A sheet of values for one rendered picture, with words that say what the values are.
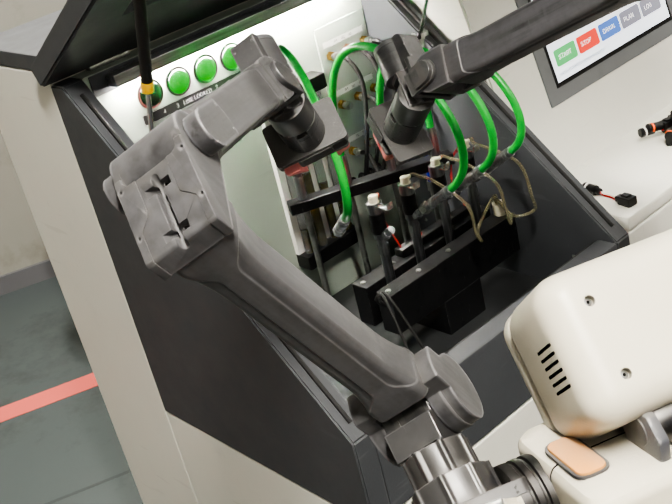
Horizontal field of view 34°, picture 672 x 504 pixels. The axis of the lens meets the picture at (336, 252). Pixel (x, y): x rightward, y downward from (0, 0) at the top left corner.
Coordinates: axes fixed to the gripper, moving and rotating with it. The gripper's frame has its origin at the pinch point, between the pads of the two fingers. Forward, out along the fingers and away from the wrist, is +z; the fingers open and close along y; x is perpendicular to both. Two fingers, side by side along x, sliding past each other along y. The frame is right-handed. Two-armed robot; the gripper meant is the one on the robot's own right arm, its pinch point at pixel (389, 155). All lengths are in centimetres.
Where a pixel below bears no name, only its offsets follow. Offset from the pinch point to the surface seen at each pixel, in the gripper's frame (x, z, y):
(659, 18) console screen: -83, 28, 17
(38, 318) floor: 47, 272, 95
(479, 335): -1.5, 7.9, -31.6
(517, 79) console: -38.8, 17.1, 11.2
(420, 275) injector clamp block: -2.7, 20.0, -15.5
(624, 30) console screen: -72, 25, 16
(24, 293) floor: 47, 293, 115
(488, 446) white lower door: 3, 18, -47
